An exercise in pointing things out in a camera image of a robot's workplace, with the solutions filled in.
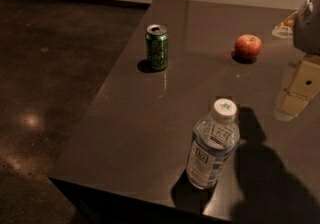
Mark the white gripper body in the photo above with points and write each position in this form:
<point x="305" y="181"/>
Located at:
<point x="308" y="28"/>

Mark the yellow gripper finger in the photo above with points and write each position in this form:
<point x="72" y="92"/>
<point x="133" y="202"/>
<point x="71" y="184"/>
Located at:
<point x="301" y="83"/>

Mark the clear plastic water bottle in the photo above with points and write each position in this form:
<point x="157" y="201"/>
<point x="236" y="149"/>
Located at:
<point x="214" y="137"/>

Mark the clear plastic snack bag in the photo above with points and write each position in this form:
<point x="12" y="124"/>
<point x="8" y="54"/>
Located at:
<point x="284" y="29"/>

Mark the red apple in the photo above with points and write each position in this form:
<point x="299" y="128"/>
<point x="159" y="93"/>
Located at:
<point x="247" y="46"/>

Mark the green soda can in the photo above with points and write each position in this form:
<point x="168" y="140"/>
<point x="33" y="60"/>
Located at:
<point x="156" y="37"/>

